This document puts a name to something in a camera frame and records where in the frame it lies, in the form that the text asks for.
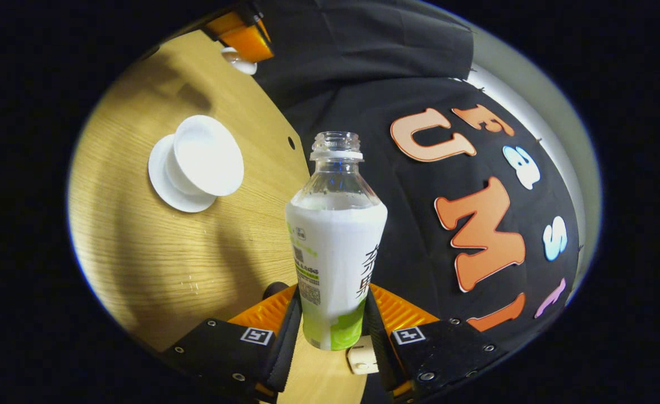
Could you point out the dark brown coaster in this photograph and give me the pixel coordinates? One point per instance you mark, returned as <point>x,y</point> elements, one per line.
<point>274,290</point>

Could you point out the white green label water bottle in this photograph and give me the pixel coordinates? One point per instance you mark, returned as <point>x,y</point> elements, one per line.
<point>335,252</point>

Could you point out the white toaster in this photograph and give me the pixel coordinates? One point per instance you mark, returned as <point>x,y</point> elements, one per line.
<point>362,356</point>

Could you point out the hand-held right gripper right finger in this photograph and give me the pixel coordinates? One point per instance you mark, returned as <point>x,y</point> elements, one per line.
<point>376,336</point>

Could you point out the white saucer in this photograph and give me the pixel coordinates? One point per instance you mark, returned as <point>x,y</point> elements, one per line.
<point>161,182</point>

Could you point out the white teacup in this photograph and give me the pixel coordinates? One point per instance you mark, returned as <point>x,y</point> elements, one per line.
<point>206,157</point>

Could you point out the black backdrop cloth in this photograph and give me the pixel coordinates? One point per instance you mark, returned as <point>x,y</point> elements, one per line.
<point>420,73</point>

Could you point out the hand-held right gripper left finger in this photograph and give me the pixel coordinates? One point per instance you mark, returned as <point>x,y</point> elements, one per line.
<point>288,342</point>

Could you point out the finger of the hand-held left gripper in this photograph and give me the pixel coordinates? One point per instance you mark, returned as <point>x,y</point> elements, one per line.
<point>246,36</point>

